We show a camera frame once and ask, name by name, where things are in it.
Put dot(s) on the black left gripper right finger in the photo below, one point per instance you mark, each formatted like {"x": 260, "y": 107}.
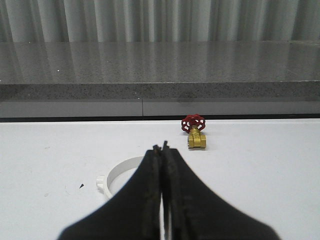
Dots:
{"x": 194, "y": 212}

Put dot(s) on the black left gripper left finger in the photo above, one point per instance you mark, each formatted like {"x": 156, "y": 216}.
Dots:
{"x": 133, "y": 213}

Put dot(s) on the white half pipe clamp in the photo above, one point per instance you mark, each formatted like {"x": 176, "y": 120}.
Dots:
{"x": 125, "y": 168}

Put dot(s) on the brass valve red handwheel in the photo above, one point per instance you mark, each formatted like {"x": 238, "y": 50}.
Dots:
{"x": 193, "y": 125}

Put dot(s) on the grey stone counter ledge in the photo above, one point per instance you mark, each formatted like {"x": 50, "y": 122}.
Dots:
{"x": 159, "y": 79}

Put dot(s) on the grey pleated curtain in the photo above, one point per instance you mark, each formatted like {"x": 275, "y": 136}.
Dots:
{"x": 158, "y": 20}

